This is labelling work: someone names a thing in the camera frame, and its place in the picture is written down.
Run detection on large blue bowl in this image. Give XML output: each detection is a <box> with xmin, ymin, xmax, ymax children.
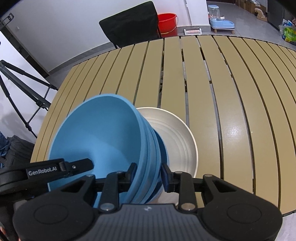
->
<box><xmin>48</xmin><ymin>94</ymin><xmax>149</xmax><ymax>203</ymax></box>

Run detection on shallow blue plate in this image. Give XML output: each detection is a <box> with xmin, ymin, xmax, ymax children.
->
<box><xmin>147</xmin><ymin>131</ymin><xmax>169</xmax><ymax>203</ymax></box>

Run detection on small blue bowl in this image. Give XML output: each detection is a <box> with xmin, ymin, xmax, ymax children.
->
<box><xmin>140</xmin><ymin>140</ymin><xmax>161</xmax><ymax>204</ymax></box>

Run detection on cream white plate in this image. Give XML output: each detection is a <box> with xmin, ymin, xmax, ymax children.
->
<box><xmin>135</xmin><ymin>106</ymin><xmax>199</xmax><ymax>207</ymax></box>

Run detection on black folding chair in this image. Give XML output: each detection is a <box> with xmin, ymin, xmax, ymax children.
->
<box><xmin>99</xmin><ymin>1</ymin><xmax>162</xmax><ymax>48</ymax></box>

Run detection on red plastic bucket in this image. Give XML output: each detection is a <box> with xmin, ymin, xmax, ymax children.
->
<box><xmin>158</xmin><ymin>13</ymin><xmax>178</xmax><ymax>38</ymax></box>

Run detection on blue pet feeder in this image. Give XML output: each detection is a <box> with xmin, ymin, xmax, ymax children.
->
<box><xmin>208</xmin><ymin>4</ymin><xmax>235</xmax><ymax>34</ymax></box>

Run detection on green bag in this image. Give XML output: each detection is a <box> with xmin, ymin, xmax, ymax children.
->
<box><xmin>282</xmin><ymin>26</ymin><xmax>296</xmax><ymax>43</ymax></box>

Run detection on open cardboard boxes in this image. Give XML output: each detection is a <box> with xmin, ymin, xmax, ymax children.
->
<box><xmin>235</xmin><ymin>0</ymin><xmax>267</xmax><ymax>22</ymax></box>

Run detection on grey refrigerator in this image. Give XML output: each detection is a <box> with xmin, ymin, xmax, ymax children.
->
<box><xmin>267</xmin><ymin>0</ymin><xmax>293</xmax><ymax>30</ymax></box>

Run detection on black camera tripod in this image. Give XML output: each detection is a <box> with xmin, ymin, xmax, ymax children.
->
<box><xmin>0</xmin><ymin>14</ymin><xmax>59</xmax><ymax>139</ymax></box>

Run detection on flat mop with metal handle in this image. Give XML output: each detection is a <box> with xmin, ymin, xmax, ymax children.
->
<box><xmin>183</xmin><ymin>0</ymin><xmax>202</xmax><ymax>36</ymax></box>

